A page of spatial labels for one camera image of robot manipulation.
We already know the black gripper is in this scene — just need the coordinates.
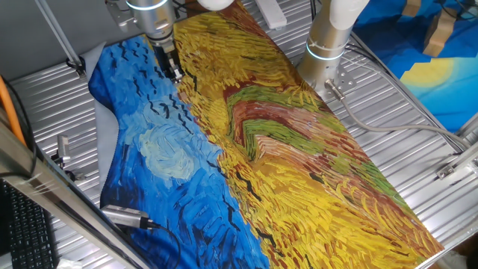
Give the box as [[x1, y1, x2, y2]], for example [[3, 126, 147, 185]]
[[154, 45, 185, 84]]

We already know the black keyboard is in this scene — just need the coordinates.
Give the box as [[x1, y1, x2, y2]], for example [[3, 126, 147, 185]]
[[0, 179, 61, 269]]

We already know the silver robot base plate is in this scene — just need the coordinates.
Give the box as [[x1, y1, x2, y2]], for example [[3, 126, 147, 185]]
[[320, 65, 359, 102]]

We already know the aluminium profile with corner bracket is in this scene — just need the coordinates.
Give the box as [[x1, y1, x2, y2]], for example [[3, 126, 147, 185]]
[[435, 140, 478, 182]]

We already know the silver cylindrical camera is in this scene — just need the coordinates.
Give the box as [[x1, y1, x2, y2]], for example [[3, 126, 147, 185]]
[[99, 203, 161, 230]]

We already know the black silver-camera cable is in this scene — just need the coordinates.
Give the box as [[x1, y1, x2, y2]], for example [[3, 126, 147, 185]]
[[148, 220, 183, 269]]

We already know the metal pole with clamp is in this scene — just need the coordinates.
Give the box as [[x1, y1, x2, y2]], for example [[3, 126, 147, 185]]
[[34, 0, 87, 81]]

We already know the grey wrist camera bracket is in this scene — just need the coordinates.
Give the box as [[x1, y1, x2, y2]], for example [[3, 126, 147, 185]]
[[105, 1, 134, 33]]

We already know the aluminium frame beam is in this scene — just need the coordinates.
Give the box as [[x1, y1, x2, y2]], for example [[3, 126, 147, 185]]
[[0, 108, 152, 269]]

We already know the grey base cable with connector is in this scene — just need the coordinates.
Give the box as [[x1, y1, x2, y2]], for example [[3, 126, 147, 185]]
[[323, 78, 474, 149]]

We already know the white power strip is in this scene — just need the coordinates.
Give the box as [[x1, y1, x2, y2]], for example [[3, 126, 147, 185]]
[[253, 0, 288, 31]]

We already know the orange hose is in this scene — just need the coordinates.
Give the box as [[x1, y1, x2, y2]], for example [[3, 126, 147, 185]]
[[0, 74, 28, 147]]

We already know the thin black cable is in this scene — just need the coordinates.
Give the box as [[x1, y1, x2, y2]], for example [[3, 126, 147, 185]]
[[0, 77, 38, 179]]

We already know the blue cloth with yellow sun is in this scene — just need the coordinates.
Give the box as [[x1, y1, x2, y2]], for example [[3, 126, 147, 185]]
[[352, 0, 478, 135]]

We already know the short wooden block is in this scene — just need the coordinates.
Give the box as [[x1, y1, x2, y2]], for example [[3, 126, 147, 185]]
[[401, 0, 423, 18]]

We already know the tall wooden block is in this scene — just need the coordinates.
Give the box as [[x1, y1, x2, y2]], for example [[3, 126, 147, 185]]
[[422, 7, 459, 58]]

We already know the Van Gogh wheatfield print cloth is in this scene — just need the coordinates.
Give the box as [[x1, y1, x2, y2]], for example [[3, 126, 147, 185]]
[[80, 0, 445, 269]]

